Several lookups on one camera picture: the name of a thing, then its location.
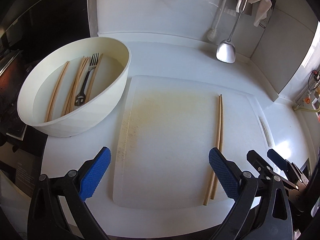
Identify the wooden chopstick in basin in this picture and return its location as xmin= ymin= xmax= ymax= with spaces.
xmin=44 ymin=61 xmax=70 ymax=122

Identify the white plastic cutting board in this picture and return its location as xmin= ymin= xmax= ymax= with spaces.
xmin=113 ymin=75 xmax=274 ymax=210

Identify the metal fork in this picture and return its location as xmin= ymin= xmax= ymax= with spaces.
xmin=74 ymin=53 xmax=99 ymax=106

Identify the gas valve with red knob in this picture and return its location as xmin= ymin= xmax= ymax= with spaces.
xmin=296 ymin=92 xmax=311 ymax=105

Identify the white round basin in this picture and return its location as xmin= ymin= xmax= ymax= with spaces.
xmin=17 ymin=37 xmax=131 ymax=138

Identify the steel spatula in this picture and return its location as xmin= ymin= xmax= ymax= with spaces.
xmin=216 ymin=0 xmax=248 ymax=63

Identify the white bottle brush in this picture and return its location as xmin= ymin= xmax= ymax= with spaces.
xmin=207 ymin=0 xmax=227 ymax=42

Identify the black induction cooktop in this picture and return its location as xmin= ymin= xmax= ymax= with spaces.
xmin=1 ymin=0 xmax=90 ymax=196

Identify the white hanging rag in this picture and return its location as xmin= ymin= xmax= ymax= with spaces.
xmin=247 ymin=0 xmax=272 ymax=27

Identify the yellow gas hose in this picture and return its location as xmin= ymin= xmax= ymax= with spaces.
xmin=292 ymin=106 xmax=320 ymax=113

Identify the black cable loop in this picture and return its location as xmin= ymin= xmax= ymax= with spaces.
xmin=307 ymin=69 xmax=320 ymax=91

